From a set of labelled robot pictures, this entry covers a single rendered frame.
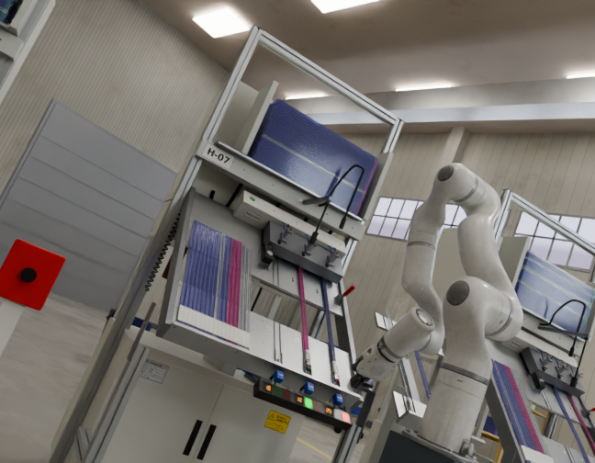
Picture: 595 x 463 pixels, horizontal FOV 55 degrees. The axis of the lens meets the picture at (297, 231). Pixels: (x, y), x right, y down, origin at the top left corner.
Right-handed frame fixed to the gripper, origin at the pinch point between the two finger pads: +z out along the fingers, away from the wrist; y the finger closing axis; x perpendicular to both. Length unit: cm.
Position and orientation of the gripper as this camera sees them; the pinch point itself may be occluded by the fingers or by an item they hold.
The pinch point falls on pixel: (356, 380)
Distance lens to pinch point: 179.8
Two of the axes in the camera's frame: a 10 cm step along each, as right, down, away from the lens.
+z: -5.5, 6.9, 4.7
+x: -0.6, -6.0, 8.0
